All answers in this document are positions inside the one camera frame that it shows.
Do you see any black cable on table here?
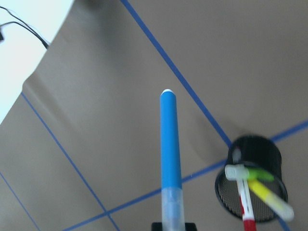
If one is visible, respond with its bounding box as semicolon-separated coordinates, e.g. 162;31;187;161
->
0;6;51;50

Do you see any yellow highlighter pen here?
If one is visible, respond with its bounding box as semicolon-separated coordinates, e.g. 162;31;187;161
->
247;180;295;222

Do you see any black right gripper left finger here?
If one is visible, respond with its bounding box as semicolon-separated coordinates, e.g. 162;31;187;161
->
151;222;163;231

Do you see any green highlighter pen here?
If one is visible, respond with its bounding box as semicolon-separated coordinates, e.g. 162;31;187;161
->
248;168;274;181

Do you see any black mesh pen cup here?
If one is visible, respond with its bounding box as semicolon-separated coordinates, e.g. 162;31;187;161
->
215;135;288;219

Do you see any red white marker pen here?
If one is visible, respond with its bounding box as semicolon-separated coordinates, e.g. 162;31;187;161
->
225;165;257;231

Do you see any blue highlighter pen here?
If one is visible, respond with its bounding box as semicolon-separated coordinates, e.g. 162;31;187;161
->
160;89;185;231

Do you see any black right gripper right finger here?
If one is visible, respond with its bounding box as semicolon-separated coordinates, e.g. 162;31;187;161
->
185;222;197;231

